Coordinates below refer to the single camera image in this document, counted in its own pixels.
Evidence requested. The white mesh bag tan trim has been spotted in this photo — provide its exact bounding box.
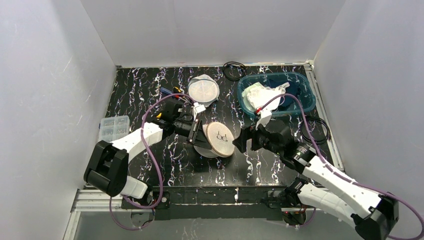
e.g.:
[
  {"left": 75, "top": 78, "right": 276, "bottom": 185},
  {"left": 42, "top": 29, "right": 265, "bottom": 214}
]
[{"left": 194, "top": 122, "right": 235, "bottom": 159}]

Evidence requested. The white mesh bag blue trim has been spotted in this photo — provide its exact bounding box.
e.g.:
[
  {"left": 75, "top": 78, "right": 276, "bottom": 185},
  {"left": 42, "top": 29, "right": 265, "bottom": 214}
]
[{"left": 187, "top": 74, "right": 220, "bottom": 108}]

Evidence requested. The white bra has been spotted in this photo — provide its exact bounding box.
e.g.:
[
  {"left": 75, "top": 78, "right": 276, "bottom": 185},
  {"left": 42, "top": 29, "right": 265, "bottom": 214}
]
[{"left": 241, "top": 82, "right": 289, "bottom": 112}]

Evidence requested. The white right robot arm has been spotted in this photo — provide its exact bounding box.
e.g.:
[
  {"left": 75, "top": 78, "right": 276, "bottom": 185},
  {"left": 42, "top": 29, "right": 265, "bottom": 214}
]
[{"left": 232, "top": 120, "right": 399, "bottom": 240}]

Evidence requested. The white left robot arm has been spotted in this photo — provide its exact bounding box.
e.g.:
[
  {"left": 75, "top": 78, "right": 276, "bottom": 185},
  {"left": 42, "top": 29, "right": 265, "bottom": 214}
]
[{"left": 83, "top": 98, "right": 212, "bottom": 199}]

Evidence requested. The dark blue bra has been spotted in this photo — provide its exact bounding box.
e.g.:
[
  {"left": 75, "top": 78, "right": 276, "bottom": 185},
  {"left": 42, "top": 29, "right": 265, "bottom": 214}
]
[{"left": 268, "top": 79, "right": 299, "bottom": 111}]

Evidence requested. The teal plastic bin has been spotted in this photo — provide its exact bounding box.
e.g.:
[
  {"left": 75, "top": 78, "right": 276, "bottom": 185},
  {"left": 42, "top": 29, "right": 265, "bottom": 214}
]
[{"left": 237, "top": 72, "right": 316, "bottom": 117}]

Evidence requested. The clear plastic screw box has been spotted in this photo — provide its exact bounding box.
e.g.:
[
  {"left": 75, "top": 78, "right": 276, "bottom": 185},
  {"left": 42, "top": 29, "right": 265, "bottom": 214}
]
[{"left": 97, "top": 115, "right": 130, "bottom": 143}]

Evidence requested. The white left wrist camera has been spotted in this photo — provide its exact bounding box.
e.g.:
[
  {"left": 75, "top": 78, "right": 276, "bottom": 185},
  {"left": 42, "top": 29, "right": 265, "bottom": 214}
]
[{"left": 191, "top": 102, "right": 206, "bottom": 118}]

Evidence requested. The black orange handled screwdriver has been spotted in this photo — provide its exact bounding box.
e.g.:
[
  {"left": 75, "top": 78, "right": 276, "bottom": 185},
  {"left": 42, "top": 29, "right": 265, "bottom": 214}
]
[{"left": 172, "top": 86, "right": 183, "bottom": 94}]

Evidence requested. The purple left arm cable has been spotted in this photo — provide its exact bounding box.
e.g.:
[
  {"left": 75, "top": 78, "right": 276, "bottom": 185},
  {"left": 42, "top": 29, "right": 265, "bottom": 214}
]
[{"left": 109, "top": 93, "right": 196, "bottom": 231}]

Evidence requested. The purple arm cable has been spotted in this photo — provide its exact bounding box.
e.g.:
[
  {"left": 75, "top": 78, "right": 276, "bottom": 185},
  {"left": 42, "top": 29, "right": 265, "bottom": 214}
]
[
  {"left": 256, "top": 93, "right": 424, "bottom": 240},
  {"left": 109, "top": 93, "right": 196, "bottom": 231}
]

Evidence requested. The blue handled screwdriver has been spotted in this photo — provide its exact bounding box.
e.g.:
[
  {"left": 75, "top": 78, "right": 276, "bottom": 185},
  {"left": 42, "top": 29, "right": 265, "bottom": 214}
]
[{"left": 160, "top": 87, "right": 173, "bottom": 96}]

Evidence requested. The black cable coil right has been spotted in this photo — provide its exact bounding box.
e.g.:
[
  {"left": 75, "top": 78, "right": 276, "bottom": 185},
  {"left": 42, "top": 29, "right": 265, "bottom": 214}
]
[{"left": 299, "top": 116, "right": 331, "bottom": 146}]

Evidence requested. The black cable coil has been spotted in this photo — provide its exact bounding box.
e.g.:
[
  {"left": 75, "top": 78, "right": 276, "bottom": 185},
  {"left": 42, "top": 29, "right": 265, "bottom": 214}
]
[
  {"left": 222, "top": 61, "right": 248, "bottom": 82},
  {"left": 299, "top": 116, "right": 331, "bottom": 146}
]

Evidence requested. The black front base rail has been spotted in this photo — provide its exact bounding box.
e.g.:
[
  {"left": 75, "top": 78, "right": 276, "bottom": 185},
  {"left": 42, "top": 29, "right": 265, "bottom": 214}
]
[{"left": 102, "top": 185, "right": 319, "bottom": 222}]

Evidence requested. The black cable coil back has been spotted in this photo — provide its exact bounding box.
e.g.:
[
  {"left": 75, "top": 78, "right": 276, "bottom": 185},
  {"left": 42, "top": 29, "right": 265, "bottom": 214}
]
[{"left": 222, "top": 61, "right": 248, "bottom": 82}]

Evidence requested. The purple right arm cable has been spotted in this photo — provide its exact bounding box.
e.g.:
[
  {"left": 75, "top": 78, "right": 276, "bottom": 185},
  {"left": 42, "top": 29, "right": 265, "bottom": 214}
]
[{"left": 256, "top": 93, "right": 424, "bottom": 240}]

